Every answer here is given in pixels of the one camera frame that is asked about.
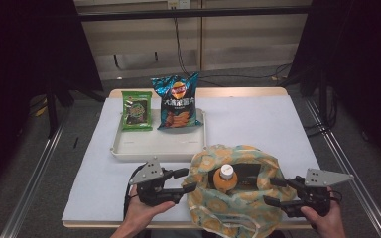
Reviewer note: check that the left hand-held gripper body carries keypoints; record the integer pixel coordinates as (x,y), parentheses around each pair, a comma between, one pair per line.
(152,190)

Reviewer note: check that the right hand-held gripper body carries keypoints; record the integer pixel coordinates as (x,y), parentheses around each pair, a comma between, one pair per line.
(311,196)

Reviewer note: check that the white plastic tray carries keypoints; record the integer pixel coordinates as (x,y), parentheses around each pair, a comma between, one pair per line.
(158,145)

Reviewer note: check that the orange drink bottle white cap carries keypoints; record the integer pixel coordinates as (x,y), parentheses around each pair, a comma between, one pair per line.
(225,180)

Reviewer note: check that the orange-slice print cloth bag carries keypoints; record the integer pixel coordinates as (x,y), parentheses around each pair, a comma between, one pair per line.
(231,208)

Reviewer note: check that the blue potato chips bag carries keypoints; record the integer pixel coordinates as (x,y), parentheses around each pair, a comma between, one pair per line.
(178,105)

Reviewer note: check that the green seaweed snack packet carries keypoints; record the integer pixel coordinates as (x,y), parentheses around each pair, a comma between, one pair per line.
(137,112)

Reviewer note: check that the person's left hand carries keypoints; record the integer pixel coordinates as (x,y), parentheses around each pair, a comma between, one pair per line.
(142,213)

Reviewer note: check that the person's right hand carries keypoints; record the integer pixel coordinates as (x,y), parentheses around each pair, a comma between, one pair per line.
(325,223)

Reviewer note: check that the white table cover sheet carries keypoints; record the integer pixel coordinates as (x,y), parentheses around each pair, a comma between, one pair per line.
(261,115)

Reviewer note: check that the black metal stand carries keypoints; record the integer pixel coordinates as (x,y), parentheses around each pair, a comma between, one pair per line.
(52,112)
(323,99)

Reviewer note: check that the dark curtain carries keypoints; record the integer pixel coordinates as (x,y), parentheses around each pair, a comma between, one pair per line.
(360,59)
(20,66)

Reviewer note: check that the black horizontal metal bar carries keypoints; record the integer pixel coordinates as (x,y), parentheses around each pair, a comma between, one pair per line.
(195,13)

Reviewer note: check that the aluminium floor rail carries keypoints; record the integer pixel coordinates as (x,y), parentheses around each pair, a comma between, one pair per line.
(29,185)
(344,158)

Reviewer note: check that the white wall socket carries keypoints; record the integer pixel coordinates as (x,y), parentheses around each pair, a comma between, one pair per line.
(178,3)

